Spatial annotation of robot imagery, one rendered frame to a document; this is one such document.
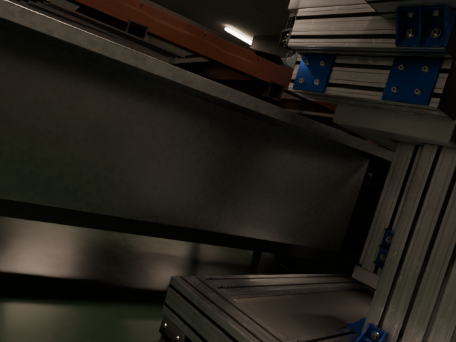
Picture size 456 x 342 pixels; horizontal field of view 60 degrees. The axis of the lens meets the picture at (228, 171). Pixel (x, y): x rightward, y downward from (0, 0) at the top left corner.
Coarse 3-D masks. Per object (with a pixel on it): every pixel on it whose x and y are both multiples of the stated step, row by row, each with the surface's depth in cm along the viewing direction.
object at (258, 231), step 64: (0, 64) 81; (64, 64) 87; (0, 128) 84; (64, 128) 90; (128, 128) 97; (192, 128) 105; (256, 128) 115; (0, 192) 86; (64, 192) 93; (128, 192) 100; (192, 192) 109; (256, 192) 120; (320, 192) 132
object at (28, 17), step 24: (0, 0) 66; (0, 24) 83; (24, 24) 68; (48, 24) 70; (72, 48) 91; (96, 48) 75; (120, 48) 77; (144, 72) 100; (168, 72) 83; (216, 96) 89; (240, 96) 92; (264, 120) 120; (288, 120) 100; (312, 120) 104; (336, 144) 137; (360, 144) 114
